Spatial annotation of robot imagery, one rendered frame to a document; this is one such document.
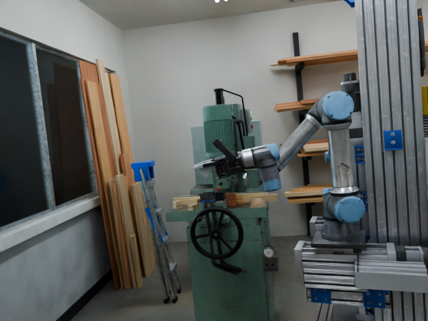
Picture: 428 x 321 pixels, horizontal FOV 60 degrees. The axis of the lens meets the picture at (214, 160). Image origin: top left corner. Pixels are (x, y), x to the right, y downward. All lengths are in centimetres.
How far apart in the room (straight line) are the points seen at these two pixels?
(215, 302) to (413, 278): 115
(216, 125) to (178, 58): 261
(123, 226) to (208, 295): 142
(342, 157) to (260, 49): 319
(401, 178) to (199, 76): 321
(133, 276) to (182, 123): 196
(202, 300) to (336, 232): 99
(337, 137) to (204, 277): 120
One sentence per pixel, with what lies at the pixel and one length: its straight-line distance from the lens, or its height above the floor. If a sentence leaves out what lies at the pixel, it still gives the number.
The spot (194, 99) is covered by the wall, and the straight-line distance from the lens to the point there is 463.
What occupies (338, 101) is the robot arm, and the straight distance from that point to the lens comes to 156.
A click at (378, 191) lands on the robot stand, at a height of 100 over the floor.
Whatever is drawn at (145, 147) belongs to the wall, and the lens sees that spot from 477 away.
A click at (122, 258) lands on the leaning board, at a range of 359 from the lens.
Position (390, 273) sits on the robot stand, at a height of 73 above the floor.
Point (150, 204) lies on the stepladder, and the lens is 304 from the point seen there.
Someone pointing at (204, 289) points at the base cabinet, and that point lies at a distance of 234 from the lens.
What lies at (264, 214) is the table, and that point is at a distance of 214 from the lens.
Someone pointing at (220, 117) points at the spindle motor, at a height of 143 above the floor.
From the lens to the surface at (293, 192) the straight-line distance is 416.
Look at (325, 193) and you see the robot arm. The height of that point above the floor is 103.
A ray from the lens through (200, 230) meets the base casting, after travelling 222.
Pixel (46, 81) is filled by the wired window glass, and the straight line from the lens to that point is 334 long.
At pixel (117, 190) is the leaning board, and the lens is 347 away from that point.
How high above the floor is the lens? 135
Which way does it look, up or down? 4 degrees down
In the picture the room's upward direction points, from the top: 5 degrees counter-clockwise
